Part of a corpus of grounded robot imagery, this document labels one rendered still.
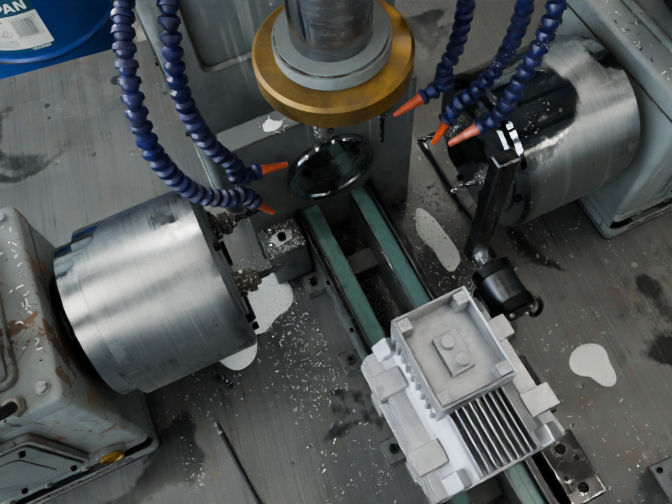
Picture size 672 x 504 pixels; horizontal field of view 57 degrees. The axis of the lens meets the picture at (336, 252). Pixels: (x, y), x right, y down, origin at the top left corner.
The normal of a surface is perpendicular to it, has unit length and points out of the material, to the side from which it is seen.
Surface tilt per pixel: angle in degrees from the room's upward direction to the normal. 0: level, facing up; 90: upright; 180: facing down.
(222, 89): 90
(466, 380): 0
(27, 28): 91
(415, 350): 0
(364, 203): 0
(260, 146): 90
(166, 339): 54
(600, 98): 24
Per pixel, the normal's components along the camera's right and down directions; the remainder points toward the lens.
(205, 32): 0.42, 0.81
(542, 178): 0.33, 0.46
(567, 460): -0.06, -0.44
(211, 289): 0.22, 0.18
